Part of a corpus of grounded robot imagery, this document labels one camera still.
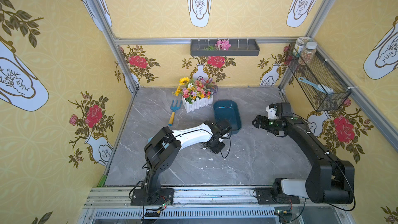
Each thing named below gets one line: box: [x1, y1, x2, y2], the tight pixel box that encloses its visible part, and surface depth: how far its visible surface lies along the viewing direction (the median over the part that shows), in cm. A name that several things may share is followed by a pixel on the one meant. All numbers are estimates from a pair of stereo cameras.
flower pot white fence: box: [171, 76, 219, 113], surface depth 100 cm
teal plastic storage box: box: [213, 99, 243, 135], surface depth 106 cm
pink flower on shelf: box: [214, 39, 232, 51], surface depth 90 cm
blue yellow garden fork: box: [167, 99, 183, 126], surface depth 108 cm
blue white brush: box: [297, 76, 335, 95], surface depth 75 cm
